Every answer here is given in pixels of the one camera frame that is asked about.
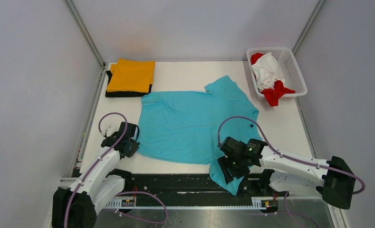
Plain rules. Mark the left aluminium frame post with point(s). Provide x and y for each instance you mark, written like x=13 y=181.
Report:
x=84 y=31

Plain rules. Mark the right aluminium frame post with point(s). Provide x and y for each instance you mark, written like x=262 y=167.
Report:
x=312 y=18

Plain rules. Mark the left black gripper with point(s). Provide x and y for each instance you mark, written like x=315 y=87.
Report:
x=134 y=148

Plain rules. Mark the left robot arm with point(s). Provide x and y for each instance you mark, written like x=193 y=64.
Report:
x=78 y=205

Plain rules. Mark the orange folded t shirt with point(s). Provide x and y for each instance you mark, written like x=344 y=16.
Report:
x=131 y=76

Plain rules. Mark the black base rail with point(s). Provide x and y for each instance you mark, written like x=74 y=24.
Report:
x=195 y=190

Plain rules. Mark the white plastic basket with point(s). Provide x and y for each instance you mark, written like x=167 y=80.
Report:
x=288 y=69

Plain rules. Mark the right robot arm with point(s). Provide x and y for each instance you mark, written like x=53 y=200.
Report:
x=285 y=172

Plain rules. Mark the white t shirt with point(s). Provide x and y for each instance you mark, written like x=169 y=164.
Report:
x=266 y=71

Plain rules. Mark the teal t shirt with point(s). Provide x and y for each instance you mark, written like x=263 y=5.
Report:
x=185 y=126

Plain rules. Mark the aluminium frame post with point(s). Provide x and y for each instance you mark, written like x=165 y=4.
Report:
x=312 y=18
x=84 y=31

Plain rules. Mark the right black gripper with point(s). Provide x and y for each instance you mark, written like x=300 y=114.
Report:
x=224 y=163

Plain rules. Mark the black folded t shirt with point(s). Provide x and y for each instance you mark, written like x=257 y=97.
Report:
x=120 y=94

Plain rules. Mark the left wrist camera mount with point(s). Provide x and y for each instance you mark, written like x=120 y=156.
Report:
x=109 y=130

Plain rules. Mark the red t shirt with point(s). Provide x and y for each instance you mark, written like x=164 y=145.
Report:
x=273 y=95

